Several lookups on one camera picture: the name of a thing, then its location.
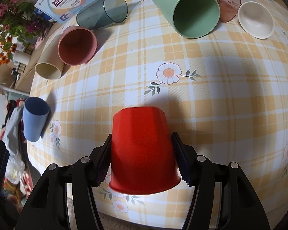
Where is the red plastic cup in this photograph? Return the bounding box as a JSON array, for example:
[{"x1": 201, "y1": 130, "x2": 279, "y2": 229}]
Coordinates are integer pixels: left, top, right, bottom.
[{"x1": 109, "y1": 106, "x2": 181, "y2": 195}]

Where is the blue plastic cup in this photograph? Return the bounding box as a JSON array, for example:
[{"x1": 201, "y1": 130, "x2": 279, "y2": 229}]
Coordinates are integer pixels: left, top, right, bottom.
[{"x1": 23, "y1": 97, "x2": 50, "y2": 142}]

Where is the beige plastic cup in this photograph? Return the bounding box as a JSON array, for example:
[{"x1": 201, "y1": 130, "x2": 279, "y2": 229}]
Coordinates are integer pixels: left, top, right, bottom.
[{"x1": 35, "y1": 35, "x2": 64, "y2": 80}]

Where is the pink plastic cup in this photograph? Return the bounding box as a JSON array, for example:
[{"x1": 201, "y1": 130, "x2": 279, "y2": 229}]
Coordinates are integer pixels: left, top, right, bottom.
[{"x1": 58, "y1": 25, "x2": 98, "y2": 66}]

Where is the grey translucent cup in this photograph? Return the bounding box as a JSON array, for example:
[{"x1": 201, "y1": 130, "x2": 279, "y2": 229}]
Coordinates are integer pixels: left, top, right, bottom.
[{"x1": 76, "y1": 0, "x2": 128, "y2": 30}]

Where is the green plastic cup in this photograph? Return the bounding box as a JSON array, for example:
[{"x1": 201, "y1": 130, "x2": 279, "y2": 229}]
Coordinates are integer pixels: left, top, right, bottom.
[{"x1": 152, "y1": 0, "x2": 221, "y2": 39}]

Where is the yellow plaid tablecloth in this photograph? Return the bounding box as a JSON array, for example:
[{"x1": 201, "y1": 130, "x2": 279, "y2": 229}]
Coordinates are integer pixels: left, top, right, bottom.
[{"x1": 28, "y1": 0, "x2": 288, "y2": 227}]

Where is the artificial flower bouquet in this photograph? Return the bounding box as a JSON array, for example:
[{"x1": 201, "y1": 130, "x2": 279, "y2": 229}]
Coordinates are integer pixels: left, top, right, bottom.
[{"x1": 0, "y1": 0, "x2": 51, "y2": 66}]

